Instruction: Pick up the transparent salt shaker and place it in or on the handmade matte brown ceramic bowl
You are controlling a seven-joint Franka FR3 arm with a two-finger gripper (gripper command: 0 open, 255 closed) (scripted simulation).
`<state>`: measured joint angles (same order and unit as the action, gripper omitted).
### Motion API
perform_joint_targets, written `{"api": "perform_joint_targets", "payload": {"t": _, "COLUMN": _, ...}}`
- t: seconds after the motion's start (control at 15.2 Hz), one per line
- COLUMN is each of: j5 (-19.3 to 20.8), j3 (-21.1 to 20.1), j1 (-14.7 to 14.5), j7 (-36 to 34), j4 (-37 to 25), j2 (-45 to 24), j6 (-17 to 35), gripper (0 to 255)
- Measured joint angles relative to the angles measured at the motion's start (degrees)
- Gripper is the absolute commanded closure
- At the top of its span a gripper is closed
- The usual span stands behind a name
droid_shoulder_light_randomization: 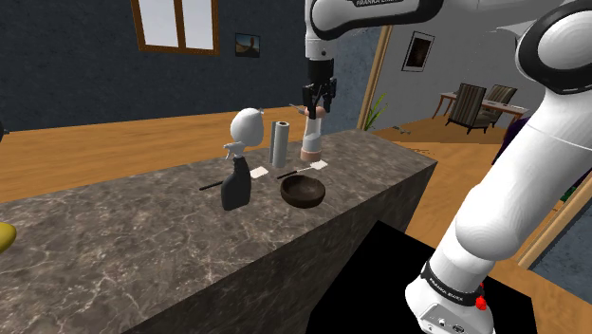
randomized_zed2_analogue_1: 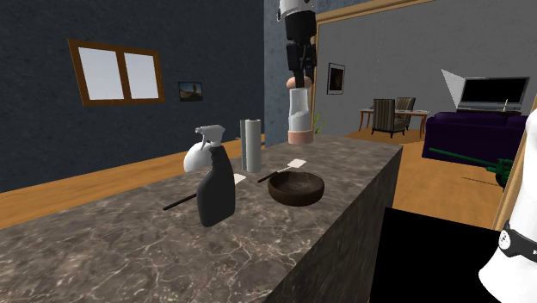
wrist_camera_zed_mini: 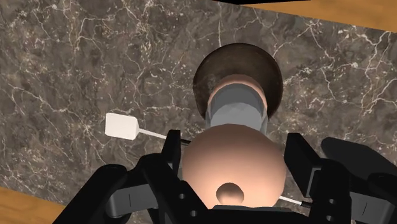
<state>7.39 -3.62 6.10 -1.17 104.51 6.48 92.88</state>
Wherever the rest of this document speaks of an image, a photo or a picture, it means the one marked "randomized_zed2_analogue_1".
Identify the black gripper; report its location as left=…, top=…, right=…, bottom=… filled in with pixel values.
left=284, top=9, right=318, bottom=89

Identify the clear grinder with peach ends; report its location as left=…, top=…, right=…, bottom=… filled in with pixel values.
left=286, top=77, right=315, bottom=145

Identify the grey paper towel roll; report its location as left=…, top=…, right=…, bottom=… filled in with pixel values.
left=239, top=118, right=262, bottom=174

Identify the striped armchair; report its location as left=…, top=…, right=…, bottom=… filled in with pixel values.
left=394, top=96, right=417, bottom=129
left=371, top=98, right=398, bottom=139

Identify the wooden table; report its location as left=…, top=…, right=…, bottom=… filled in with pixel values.
left=359, top=108, right=431, bottom=139

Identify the dark brown bowl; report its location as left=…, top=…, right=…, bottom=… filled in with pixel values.
left=267, top=170, right=326, bottom=207

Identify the white rounded object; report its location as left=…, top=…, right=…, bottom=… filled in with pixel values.
left=182, top=140, right=212, bottom=174

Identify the white lamp shade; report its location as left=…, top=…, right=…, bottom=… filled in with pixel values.
left=441, top=69, right=467, bottom=109

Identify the black spray bottle white trigger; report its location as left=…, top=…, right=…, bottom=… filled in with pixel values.
left=194, top=124, right=237, bottom=228

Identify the brown-framed window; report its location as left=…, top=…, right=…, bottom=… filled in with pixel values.
left=67, top=39, right=166, bottom=108

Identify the dark purple sofa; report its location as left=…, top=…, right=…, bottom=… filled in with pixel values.
left=421, top=110, right=530, bottom=167

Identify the flat screen television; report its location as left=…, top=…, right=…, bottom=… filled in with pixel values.
left=455, top=77, right=531, bottom=114

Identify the green long-stemmed object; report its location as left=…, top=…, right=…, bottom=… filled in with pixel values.
left=428, top=146, right=515, bottom=189

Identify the black robot stand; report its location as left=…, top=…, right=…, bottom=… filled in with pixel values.
left=368, top=207, right=504, bottom=303

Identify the black-handled white spatula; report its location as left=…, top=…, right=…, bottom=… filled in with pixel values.
left=256, top=158, right=308, bottom=184
left=162, top=172, right=248, bottom=211

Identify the small dark wall picture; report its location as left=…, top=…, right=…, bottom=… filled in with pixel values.
left=177, top=81, right=204, bottom=102

